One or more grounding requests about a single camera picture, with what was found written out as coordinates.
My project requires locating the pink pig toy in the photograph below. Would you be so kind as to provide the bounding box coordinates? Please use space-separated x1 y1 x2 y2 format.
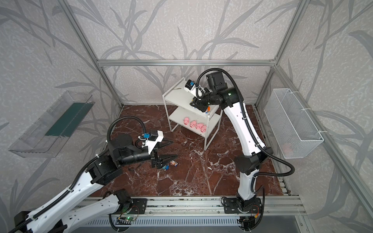
201 125 207 133
183 117 190 125
196 123 204 130
189 120 197 128

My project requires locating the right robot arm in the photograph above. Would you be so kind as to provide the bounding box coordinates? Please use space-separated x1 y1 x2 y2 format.
185 68 295 213

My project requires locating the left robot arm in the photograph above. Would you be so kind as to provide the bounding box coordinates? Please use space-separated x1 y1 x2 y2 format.
11 131 177 233

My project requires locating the white two-tier shelf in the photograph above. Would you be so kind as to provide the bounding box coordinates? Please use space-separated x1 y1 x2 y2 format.
162 78 223 150

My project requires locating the lion mane Doraemon figure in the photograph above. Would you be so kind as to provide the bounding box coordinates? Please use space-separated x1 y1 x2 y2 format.
170 160 178 167

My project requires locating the pink toy in basket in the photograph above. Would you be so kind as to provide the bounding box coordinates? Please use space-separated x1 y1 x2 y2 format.
281 143 293 157

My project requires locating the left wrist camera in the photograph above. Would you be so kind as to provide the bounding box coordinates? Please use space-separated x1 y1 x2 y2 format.
142 129 164 155

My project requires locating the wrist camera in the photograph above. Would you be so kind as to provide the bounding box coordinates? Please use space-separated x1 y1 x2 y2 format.
142 129 164 155
184 80 206 100

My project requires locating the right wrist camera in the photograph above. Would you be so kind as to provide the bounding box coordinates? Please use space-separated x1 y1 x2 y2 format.
184 80 206 100

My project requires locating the clear plastic wall bin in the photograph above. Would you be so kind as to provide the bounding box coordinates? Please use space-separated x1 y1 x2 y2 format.
9 91 95 158

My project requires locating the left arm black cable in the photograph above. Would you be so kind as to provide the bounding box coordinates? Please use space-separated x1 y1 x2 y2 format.
8 115 147 233

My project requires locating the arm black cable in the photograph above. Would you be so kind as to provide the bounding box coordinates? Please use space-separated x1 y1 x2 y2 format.
196 68 295 193
8 115 147 233

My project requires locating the white wire mesh basket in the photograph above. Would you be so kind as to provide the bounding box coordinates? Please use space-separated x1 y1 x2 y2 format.
264 88 324 159

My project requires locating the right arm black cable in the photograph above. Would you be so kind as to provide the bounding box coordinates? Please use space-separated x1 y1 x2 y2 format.
196 68 295 193

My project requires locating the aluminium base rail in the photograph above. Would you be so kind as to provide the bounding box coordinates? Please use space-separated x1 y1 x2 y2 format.
62 196 304 218

